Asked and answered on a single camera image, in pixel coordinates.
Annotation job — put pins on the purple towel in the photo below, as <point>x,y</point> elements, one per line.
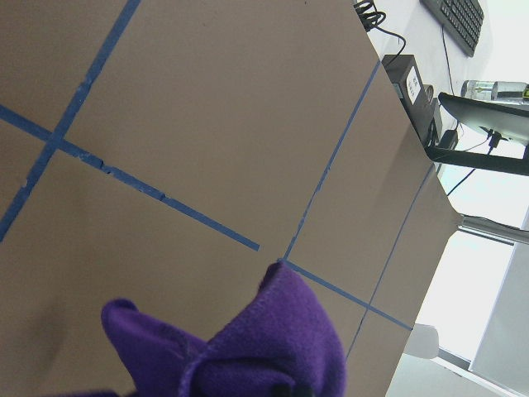
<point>281,344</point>

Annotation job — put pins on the black power box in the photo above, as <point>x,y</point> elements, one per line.
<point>417,98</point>

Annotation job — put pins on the white chair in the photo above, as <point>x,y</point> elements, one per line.
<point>423,342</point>

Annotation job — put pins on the clear water bottle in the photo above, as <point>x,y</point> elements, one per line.
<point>498,91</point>

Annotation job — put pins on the black monitor stand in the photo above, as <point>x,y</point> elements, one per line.
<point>497,122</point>

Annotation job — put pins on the black keyboard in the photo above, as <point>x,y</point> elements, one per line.
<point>462,19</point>

